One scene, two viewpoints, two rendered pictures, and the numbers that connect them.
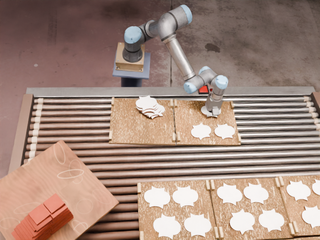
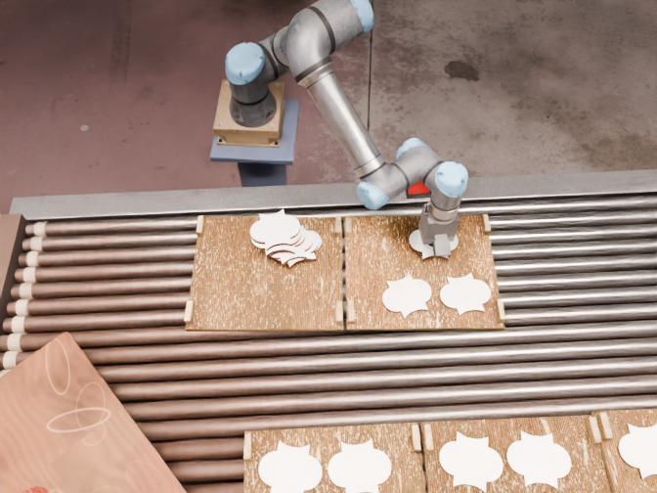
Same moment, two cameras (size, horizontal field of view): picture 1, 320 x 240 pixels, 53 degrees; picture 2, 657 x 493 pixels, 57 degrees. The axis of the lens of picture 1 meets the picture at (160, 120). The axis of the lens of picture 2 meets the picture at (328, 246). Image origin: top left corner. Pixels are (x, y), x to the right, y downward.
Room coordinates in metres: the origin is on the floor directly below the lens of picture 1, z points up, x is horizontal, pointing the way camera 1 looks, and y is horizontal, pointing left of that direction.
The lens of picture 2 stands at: (0.45, -0.18, 2.38)
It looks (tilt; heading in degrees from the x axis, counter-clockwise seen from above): 59 degrees down; 10
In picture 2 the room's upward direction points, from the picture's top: straight up
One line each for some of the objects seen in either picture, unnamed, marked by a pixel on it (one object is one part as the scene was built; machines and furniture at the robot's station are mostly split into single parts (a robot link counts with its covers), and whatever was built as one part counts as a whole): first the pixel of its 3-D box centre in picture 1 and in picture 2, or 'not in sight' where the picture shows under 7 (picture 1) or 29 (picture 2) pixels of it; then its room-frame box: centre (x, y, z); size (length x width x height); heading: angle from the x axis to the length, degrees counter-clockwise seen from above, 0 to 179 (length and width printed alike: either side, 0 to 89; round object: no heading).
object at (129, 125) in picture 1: (142, 120); (267, 271); (1.20, 0.11, 0.93); 0.41 x 0.35 x 0.02; 100
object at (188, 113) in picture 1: (205, 122); (419, 270); (1.27, -0.30, 0.93); 0.41 x 0.35 x 0.02; 100
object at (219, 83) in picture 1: (219, 85); (448, 185); (1.36, -0.33, 1.21); 0.09 x 0.08 x 0.11; 47
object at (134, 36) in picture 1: (133, 38); (248, 70); (1.75, 0.28, 1.12); 0.13 x 0.12 x 0.14; 137
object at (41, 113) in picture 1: (181, 112); (364, 244); (1.35, -0.14, 0.90); 1.95 x 0.05 x 0.05; 103
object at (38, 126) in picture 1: (183, 124); (367, 275); (1.25, -0.16, 0.90); 1.95 x 0.05 x 0.05; 103
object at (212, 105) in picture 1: (215, 104); (439, 229); (1.33, -0.33, 1.05); 0.12 x 0.09 x 0.16; 17
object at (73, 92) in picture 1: (178, 94); (359, 199); (1.51, -0.10, 0.89); 2.08 x 0.08 x 0.06; 103
